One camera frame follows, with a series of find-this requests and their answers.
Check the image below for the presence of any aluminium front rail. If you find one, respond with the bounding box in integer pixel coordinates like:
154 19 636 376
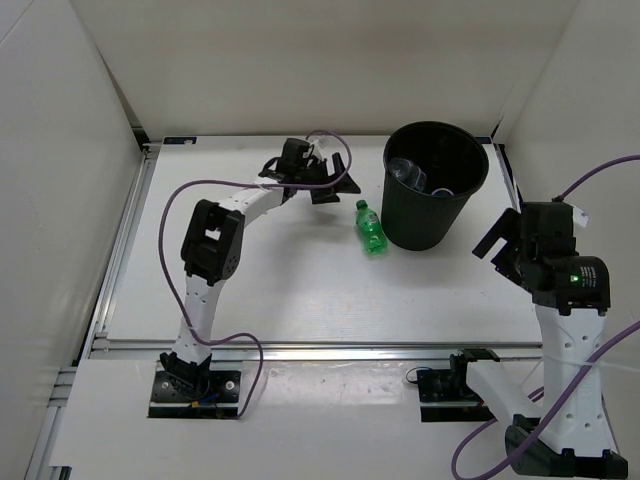
86 338 542 362

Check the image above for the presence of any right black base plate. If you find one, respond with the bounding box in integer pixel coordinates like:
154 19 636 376
405 363 494 423

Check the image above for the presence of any black plastic waste bin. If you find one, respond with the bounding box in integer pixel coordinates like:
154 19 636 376
381 121 489 251

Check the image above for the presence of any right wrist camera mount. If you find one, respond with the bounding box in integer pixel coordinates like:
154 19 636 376
571 204 589 230

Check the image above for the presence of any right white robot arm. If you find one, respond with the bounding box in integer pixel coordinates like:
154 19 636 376
449 201 629 479

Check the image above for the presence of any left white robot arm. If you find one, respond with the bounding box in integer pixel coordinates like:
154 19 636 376
160 133 360 402

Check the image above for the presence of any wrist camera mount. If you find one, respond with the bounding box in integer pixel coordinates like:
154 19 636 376
571 204 589 230
305 137 325 159

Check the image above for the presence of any blue label water bottle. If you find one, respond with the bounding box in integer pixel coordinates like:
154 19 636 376
431 187 454 197

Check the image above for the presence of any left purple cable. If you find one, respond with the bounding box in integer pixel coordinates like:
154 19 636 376
158 130 354 420

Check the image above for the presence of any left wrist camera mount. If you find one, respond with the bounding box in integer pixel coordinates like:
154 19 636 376
305 137 325 159

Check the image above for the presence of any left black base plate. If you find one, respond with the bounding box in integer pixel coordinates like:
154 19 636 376
147 370 241 420

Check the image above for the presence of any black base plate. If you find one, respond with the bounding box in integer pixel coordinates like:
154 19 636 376
147 370 241 420
405 363 494 423

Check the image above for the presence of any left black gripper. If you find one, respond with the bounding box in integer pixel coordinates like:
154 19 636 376
296 153 361 205

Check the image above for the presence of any green soda bottle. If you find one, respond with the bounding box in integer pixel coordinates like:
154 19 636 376
355 200 388 256

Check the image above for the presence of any white orange label bottle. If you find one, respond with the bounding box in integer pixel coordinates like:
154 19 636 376
388 157 427 192

